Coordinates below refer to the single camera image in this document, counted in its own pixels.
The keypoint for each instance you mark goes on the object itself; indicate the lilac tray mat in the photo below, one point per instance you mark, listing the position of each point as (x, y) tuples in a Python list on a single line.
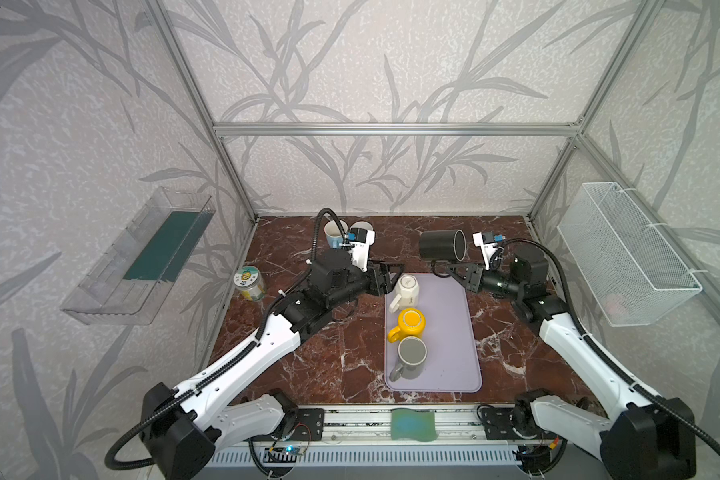
[(451, 364)]

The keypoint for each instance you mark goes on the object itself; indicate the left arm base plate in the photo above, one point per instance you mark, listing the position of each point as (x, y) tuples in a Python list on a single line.
[(302, 425)]

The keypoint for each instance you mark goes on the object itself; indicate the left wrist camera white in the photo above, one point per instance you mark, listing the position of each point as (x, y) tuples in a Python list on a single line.
[(359, 251)]

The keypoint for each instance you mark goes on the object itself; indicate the white wire basket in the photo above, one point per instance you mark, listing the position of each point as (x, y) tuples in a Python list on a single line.
[(633, 272)]

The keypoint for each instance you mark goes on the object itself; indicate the white upside-down mug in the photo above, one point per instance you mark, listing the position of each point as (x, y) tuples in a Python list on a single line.
[(406, 293)]

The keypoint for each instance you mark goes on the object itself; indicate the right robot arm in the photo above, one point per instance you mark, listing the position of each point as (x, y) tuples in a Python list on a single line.
[(641, 435)]

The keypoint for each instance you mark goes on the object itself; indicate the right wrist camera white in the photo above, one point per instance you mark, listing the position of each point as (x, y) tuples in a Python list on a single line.
[(491, 248)]

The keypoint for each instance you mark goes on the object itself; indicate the grey mug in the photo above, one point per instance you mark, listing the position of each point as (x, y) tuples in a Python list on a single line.
[(412, 354)]

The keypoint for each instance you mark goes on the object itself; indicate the green sponge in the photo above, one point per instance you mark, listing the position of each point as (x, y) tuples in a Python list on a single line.
[(415, 425)]

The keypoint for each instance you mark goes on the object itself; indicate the left circuit board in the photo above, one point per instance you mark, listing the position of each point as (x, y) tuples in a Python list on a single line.
[(286, 454)]

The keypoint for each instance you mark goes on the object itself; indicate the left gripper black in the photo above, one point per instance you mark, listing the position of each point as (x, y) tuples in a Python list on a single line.
[(371, 279)]

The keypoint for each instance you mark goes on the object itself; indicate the circuit board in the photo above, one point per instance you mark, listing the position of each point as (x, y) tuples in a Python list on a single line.
[(286, 454), (536, 462)]

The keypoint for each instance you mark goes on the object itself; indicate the clear plastic wall shelf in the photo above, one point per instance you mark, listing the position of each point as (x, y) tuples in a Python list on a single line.
[(135, 275)]

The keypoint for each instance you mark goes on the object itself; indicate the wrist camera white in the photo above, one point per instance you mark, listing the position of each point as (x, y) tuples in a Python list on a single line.
[(359, 251), (491, 248)]

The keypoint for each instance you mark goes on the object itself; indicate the right circuit board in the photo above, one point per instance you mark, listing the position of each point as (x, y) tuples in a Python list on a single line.
[(536, 462)]

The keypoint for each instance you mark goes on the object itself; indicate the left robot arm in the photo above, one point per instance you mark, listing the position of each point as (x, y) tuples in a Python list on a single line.
[(181, 428)]

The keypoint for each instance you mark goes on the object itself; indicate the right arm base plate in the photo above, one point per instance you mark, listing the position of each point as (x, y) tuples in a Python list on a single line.
[(510, 423)]

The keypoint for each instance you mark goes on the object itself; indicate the blue patterned mug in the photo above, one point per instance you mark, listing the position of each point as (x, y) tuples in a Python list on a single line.
[(361, 228)]

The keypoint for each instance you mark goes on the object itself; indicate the yellow mug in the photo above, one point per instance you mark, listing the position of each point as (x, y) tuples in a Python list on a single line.
[(411, 322)]

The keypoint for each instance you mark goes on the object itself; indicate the light blue mug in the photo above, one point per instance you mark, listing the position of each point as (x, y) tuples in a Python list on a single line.
[(335, 232)]

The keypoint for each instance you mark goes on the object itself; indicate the black mug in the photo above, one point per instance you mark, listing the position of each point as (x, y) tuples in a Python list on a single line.
[(442, 246)]

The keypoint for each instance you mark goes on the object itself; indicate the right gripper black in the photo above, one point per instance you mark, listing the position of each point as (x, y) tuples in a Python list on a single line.
[(474, 279)]

